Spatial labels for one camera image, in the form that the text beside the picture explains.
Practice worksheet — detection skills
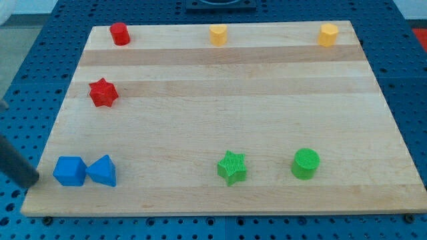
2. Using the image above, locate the blue triangle block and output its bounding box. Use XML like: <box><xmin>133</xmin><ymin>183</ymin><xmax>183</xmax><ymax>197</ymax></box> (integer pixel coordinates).
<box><xmin>86</xmin><ymin>155</ymin><xmax>117</xmax><ymax>187</ymax></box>

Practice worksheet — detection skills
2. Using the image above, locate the green star block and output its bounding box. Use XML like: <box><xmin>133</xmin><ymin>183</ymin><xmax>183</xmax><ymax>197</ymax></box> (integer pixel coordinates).
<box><xmin>217</xmin><ymin>150</ymin><xmax>247</xmax><ymax>187</ymax></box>

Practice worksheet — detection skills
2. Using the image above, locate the red star block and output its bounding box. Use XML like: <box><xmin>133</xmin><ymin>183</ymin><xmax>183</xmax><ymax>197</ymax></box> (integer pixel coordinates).
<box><xmin>89</xmin><ymin>78</ymin><xmax>119</xmax><ymax>107</ymax></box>

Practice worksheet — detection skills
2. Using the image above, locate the wooden board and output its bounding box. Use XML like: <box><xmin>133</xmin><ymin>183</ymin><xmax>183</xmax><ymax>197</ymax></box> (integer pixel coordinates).
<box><xmin>21</xmin><ymin>21</ymin><xmax>426</xmax><ymax>217</ymax></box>

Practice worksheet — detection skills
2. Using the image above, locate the yellow heart block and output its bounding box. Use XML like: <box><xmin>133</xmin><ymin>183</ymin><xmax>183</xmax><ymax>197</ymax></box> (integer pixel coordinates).
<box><xmin>209</xmin><ymin>24</ymin><xmax>228</xmax><ymax>47</ymax></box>

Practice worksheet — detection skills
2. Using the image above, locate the green cylinder block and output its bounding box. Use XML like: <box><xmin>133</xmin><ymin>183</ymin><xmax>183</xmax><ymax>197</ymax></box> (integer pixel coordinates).
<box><xmin>291</xmin><ymin>148</ymin><xmax>320</xmax><ymax>180</ymax></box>

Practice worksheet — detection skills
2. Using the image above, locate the red cylinder block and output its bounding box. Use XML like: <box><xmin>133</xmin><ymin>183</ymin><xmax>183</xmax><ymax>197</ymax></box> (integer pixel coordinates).
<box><xmin>109</xmin><ymin>22</ymin><xmax>131</xmax><ymax>46</ymax></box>

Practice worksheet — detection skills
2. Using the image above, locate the yellow hexagon block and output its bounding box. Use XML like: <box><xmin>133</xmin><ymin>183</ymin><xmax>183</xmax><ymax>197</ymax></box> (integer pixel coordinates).
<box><xmin>318</xmin><ymin>23</ymin><xmax>339</xmax><ymax>47</ymax></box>

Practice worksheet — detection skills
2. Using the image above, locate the blue cube block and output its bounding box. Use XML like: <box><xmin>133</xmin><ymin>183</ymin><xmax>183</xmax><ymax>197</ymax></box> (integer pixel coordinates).
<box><xmin>53</xmin><ymin>156</ymin><xmax>87</xmax><ymax>187</ymax></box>

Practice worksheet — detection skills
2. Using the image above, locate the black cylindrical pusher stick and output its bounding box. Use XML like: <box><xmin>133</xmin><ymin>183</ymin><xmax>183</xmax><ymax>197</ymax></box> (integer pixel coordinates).
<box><xmin>1</xmin><ymin>135</ymin><xmax>39</xmax><ymax>188</ymax></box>

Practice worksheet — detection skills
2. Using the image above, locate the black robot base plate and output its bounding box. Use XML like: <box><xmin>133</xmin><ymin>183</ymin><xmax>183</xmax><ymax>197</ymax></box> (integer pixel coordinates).
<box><xmin>184</xmin><ymin>0</ymin><xmax>257</xmax><ymax>11</ymax></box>

